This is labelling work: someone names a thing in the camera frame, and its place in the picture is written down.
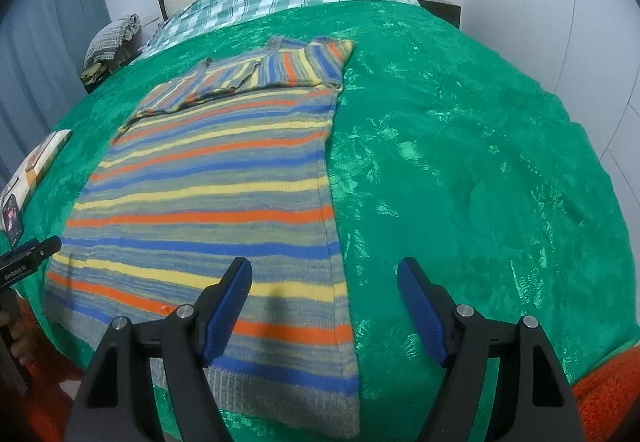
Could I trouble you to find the grey checked cloth pile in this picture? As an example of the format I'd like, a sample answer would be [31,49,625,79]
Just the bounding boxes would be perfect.
[84,14,142,66]

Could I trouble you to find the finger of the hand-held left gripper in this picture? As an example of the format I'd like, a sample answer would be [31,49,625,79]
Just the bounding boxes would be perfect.
[19,236,62,269]

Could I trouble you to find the person's left hand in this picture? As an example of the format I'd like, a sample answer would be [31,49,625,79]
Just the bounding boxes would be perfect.
[0,308,37,367]

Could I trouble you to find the person's orange clothing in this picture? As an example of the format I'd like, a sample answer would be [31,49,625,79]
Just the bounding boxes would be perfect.
[10,294,640,428]

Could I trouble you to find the yellow-green clothes pile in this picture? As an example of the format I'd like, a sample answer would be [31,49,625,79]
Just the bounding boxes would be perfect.
[80,63,110,85]

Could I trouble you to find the grey-blue curtain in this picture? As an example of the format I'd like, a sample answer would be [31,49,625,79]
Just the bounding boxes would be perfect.
[0,0,112,179]

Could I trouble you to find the dark nightstand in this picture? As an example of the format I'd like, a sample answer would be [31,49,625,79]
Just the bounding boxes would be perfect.
[417,0,462,29]

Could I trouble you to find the beige printed pillow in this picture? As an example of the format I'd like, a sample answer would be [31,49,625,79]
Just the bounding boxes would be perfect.
[0,129,74,223]

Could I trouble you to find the green bed blanket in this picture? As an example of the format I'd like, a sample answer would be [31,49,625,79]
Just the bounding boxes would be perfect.
[0,0,640,442]

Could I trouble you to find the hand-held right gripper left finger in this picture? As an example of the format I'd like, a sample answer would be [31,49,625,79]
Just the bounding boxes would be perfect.
[65,257,252,442]

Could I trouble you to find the smartphone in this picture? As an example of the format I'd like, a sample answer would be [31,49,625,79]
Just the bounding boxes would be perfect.
[2,205,25,241]

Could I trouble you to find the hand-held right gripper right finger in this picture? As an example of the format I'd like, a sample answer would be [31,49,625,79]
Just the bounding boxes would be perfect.
[397,257,587,442]

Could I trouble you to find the striped knit sweater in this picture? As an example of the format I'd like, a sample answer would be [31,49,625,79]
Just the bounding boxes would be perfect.
[42,36,362,439]

